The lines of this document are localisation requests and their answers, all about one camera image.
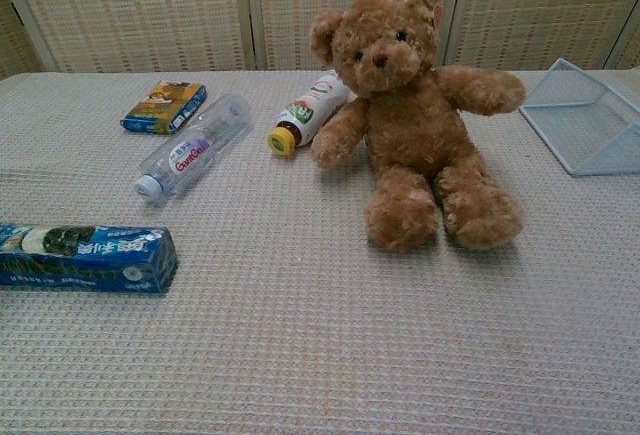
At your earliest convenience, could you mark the long blue cookie box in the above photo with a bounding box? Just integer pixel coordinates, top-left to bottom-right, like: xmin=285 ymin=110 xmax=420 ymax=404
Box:
xmin=0 ymin=223 xmax=179 ymax=295

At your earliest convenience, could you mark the clear plastic water bottle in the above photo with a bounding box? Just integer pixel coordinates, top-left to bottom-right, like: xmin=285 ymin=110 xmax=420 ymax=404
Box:
xmin=133 ymin=93 xmax=251 ymax=203

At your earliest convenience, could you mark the small blue yellow carton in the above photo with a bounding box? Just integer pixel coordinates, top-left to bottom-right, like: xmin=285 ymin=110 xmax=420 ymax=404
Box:
xmin=120 ymin=80 xmax=209 ymax=135

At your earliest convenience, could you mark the brown plush teddy bear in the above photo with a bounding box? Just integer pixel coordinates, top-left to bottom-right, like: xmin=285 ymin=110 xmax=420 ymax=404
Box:
xmin=308 ymin=0 xmax=527 ymax=253

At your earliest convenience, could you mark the light blue mesh basket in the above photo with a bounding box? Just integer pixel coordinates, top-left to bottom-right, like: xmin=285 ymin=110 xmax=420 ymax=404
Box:
xmin=518 ymin=57 xmax=640 ymax=177

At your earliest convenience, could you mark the woven beige tablecloth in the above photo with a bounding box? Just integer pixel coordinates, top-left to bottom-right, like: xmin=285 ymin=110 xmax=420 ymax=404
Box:
xmin=0 ymin=69 xmax=640 ymax=435

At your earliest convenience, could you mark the white yellow-capped drink bottle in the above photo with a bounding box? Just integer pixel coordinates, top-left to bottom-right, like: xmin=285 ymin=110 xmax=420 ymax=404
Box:
xmin=267 ymin=69 xmax=351 ymax=157

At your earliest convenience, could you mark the woven bamboo folding screen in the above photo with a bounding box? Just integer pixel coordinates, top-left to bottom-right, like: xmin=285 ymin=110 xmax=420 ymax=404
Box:
xmin=0 ymin=0 xmax=640 ymax=81

